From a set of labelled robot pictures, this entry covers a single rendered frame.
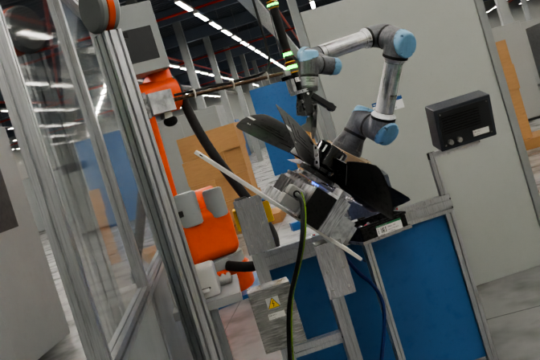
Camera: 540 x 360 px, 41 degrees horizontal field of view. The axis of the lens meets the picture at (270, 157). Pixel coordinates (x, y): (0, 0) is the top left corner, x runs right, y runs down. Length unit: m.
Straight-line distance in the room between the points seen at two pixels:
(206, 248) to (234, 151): 4.35
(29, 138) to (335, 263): 1.43
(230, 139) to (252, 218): 8.13
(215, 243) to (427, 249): 3.52
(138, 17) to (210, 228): 1.98
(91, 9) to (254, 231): 0.93
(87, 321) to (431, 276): 2.05
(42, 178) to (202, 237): 5.05
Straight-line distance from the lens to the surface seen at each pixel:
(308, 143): 2.53
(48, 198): 1.49
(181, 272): 2.33
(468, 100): 3.25
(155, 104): 2.36
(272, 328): 2.57
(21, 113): 1.51
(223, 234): 6.56
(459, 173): 4.82
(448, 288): 3.34
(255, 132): 2.71
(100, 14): 2.33
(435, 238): 3.28
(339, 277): 2.65
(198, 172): 10.82
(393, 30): 3.30
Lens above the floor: 1.36
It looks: 2 degrees down
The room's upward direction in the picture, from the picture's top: 17 degrees counter-clockwise
